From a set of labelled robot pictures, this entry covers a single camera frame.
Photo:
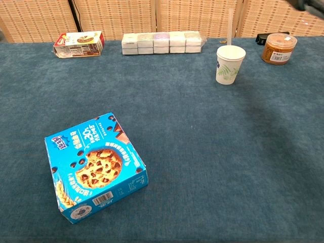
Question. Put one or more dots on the blue cookie box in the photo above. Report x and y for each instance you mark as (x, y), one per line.
(96, 167)

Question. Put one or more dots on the woven bamboo screen panel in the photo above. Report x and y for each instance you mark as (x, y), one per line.
(114, 15)
(33, 17)
(197, 15)
(273, 19)

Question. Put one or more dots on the blue carpet table cover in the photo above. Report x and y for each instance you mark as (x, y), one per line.
(177, 152)

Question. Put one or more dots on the brown jar clear lid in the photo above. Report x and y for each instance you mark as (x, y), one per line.
(278, 49)

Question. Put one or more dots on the red white cake box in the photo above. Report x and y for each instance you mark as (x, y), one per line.
(78, 44)

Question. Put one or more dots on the white paper cup leaf print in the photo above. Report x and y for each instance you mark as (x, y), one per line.
(229, 68)

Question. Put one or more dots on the black stapler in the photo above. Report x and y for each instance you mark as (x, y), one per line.
(260, 38)

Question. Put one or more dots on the pack of white containers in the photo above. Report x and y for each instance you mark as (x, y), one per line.
(162, 43)

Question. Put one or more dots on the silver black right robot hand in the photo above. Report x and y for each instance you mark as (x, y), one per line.
(308, 3)

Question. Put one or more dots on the small brown rubber band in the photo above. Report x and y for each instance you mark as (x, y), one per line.
(223, 40)

